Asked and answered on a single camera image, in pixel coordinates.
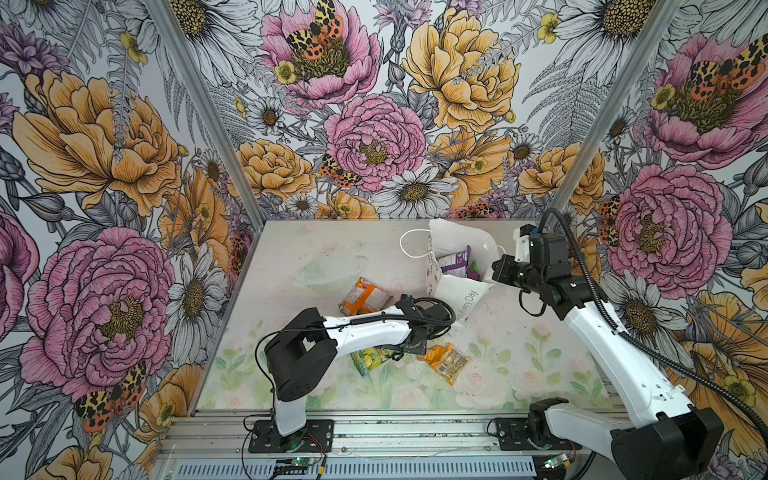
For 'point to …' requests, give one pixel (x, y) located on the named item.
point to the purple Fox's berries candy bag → (457, 264)
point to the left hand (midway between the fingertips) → (395, 347)
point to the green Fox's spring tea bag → (368, 359)
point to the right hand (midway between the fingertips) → (492, 273)
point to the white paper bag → (461, 296)
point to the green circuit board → (302, 461)
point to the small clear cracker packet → (451, 365)
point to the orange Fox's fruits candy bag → (364, 297)
